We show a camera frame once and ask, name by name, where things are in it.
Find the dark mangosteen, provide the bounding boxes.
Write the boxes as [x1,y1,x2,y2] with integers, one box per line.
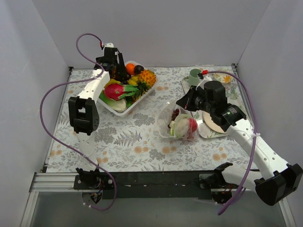
[109,66,119,80]

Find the red apple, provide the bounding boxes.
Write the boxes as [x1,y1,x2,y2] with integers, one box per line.
[188,118,197,133]

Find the dark purple grape bunch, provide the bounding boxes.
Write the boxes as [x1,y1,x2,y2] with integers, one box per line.
[168,109,180,129]

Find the clear zip top bag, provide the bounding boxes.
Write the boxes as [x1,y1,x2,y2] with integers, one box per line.
[156,101,199,141]

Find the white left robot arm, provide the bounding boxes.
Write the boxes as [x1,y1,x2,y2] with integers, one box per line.
[68,43,124,190]

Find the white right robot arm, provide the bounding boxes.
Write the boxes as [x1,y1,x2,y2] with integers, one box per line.
[176,81,303,206]

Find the orange fruit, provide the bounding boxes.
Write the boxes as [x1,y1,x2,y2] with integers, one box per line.
[125,63,135,75]

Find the pink plate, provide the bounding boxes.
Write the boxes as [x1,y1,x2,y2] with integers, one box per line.
[203,111,224,133]

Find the green cup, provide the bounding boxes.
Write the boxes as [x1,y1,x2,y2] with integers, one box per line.
[188,69,202,87]

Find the yellow banana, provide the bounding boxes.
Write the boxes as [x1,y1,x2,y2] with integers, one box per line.
[104,79,121,88]

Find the dark plum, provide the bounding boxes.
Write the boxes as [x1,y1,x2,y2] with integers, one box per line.
[134,65,144,75]

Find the small yellow fruits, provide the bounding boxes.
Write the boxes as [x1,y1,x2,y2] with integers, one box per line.
[127,75,140,86]

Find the pink dragon fruit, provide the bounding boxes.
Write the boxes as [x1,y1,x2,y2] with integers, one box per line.
[103,84,138,101]

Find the floral bowl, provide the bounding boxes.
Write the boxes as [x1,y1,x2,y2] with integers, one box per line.
[213,72,233,84]

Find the orange pineapple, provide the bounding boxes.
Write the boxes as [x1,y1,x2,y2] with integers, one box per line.
[134,70,157,100]

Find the pale cabbage wedge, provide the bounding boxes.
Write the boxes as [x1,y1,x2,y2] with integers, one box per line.
[99,93,127,113]

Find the white fruit basket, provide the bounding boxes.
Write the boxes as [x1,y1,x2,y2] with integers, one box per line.
[98,61,159,116]

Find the floral tablecloth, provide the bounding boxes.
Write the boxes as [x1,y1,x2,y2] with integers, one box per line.
[46,66,255,173]

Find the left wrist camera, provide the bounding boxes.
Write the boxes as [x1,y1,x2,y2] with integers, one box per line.
[99,42,114,50]

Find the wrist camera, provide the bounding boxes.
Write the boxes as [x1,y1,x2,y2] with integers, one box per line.
[99,42,114,50]
[197,70,213,89]

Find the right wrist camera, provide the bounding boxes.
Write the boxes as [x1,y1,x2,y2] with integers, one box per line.
[197,70,213,89]

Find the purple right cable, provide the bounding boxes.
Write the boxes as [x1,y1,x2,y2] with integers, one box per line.
[205,70,258,215]

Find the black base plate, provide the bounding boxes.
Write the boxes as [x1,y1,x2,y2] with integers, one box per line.
[73,170,237,199]

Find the aluminium frame rail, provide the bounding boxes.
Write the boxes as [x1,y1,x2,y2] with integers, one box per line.
[30,172,79,192]

